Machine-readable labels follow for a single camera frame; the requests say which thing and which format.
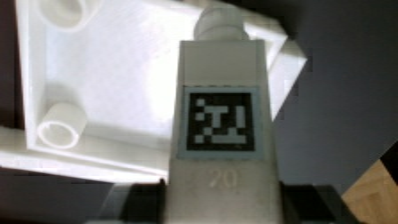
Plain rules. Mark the white table leg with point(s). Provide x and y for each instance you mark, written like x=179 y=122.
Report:
x=222 y=190

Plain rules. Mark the white square table top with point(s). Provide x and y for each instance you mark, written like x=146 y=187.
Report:
x=103 y=67

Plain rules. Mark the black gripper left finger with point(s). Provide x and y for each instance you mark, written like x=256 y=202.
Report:
x=133 y=204

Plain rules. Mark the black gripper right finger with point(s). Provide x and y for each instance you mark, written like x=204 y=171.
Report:
x=313 y=205

